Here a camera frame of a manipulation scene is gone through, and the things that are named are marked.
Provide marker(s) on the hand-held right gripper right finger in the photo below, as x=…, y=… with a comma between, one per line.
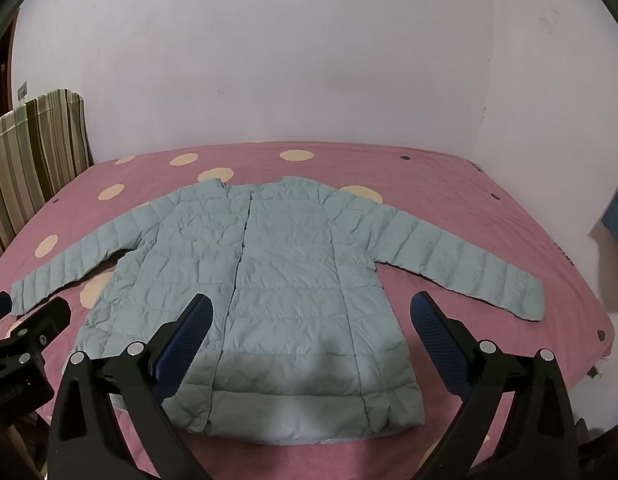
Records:
x=434, y=335

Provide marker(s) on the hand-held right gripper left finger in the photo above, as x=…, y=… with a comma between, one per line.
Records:
x=186, y=340

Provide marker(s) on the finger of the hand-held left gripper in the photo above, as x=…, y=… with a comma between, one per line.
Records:
x=0, y=309
x=44, y=322

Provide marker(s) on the light blue puffer jacket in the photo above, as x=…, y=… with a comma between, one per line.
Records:
x=299, y=270

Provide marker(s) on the pink dotted bed sheet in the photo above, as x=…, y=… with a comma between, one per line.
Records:
x=439, y=185

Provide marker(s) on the grey wall switch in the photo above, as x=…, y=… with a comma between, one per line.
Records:
x=23, y=91

